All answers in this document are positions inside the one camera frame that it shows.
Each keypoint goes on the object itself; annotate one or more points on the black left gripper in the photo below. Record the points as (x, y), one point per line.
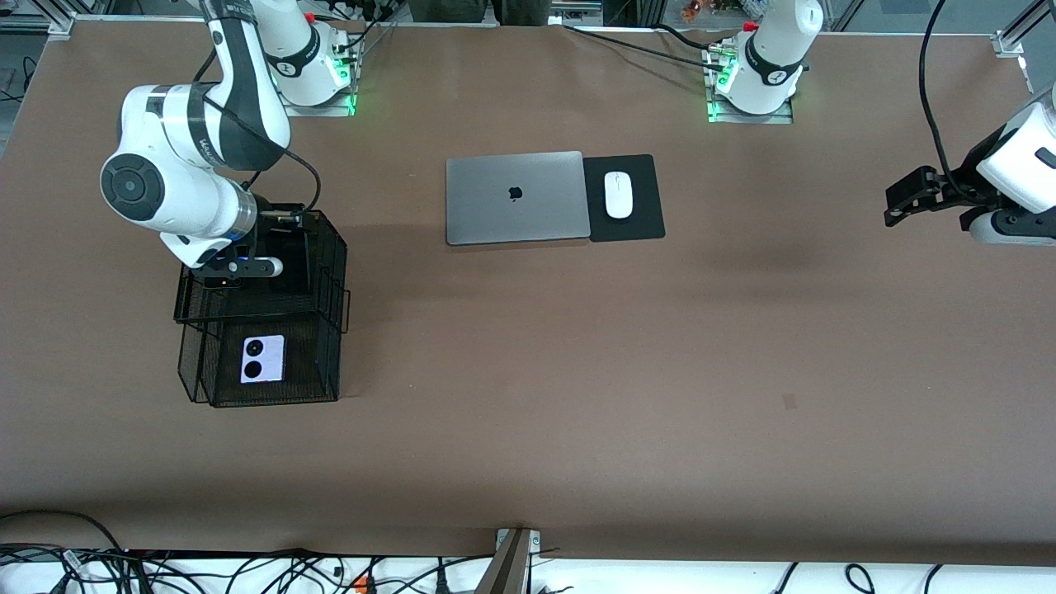
(967, 172)

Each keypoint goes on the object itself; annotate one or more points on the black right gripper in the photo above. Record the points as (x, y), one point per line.
(266, 224)

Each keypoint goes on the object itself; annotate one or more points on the white flip phone black circles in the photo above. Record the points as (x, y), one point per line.
(276, 359)

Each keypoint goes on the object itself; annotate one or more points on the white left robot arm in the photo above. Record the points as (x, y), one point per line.
(1027, 157)

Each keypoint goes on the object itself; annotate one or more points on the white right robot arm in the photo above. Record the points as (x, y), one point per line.
(198, 198)

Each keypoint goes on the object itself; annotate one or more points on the black mesh two-tier tray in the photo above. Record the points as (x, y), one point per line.
(313, 363)

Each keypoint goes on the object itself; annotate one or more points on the grey closed laptop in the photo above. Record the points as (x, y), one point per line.
(516, 198)

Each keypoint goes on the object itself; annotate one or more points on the black mouse pad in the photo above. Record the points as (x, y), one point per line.
(643, 198)

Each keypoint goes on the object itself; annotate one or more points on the small colourful figurines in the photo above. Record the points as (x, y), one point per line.
(709, 8)

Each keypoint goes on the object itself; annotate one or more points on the white computer mouse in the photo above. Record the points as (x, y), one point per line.
(619, 195)

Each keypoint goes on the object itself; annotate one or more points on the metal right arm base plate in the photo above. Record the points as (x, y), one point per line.
(326, 110)

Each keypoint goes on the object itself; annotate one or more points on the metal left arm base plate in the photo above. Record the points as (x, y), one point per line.
(751, 119)

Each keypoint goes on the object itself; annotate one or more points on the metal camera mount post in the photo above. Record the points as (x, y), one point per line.
(511, 561)

